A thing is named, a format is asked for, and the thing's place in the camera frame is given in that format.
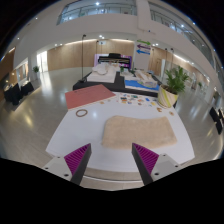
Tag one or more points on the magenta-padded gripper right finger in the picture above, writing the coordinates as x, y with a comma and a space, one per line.
146, 158

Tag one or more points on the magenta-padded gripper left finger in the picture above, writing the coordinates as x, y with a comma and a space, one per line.
77, 158

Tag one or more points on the beige towel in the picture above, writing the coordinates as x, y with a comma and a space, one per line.
138, 133

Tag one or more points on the small orange wooden piece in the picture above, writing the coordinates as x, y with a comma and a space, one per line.
159, 109

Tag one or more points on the red flat board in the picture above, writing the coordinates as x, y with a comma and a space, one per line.
88, 96

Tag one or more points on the potted plant in striped pot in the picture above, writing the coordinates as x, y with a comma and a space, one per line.
166, 96

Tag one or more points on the blue-based architectural model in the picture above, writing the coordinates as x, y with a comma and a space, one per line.
136, 85

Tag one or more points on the black low display table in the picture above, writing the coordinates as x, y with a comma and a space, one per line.
113, 86

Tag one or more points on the group of black chairs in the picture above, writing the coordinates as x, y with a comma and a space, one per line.
15, 93
215, 116

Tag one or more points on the small background potted plant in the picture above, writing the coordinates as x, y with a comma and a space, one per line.
35, 69

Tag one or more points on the black piano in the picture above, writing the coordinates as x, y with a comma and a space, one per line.
114, 59

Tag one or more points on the coloured arrow signs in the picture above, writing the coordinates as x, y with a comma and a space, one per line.
143, 46

